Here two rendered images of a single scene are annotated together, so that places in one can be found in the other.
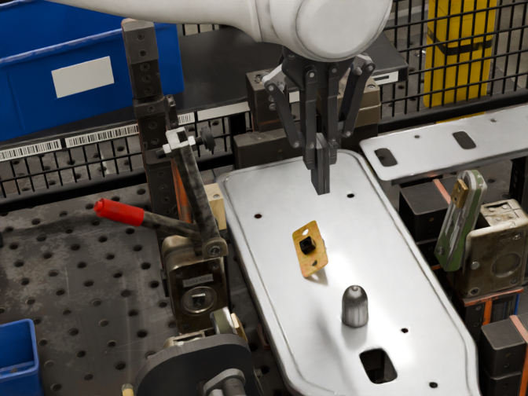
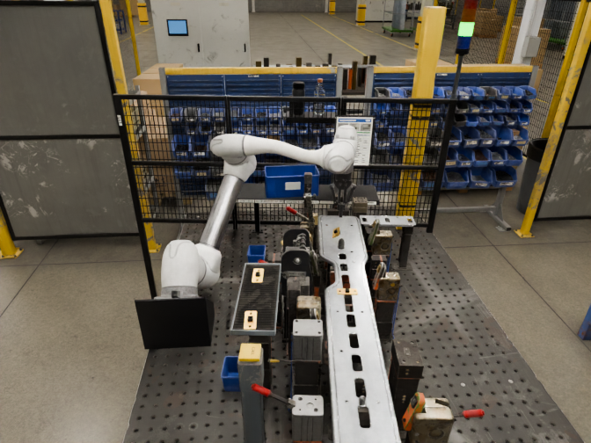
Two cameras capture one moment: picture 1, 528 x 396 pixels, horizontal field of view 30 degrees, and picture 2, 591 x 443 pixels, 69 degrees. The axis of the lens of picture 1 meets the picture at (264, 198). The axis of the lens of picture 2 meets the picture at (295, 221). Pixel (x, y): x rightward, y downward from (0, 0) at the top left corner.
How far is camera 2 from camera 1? 1.02 m
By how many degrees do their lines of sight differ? 15
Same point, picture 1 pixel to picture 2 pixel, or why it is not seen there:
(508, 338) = (376, 258)
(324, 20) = (333, 163)
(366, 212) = (353, 228)
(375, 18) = (344, 165)
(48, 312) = (270, 249)
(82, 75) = (293, 185)
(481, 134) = (392, 220)
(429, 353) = (355, 257)
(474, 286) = (375, 250)
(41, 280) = (270, 242)
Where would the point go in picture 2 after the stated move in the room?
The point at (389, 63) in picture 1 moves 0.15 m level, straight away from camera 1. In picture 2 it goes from (375, 199) to (381, 189)
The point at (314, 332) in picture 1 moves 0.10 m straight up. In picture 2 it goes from (330, 248) to (331, 229)
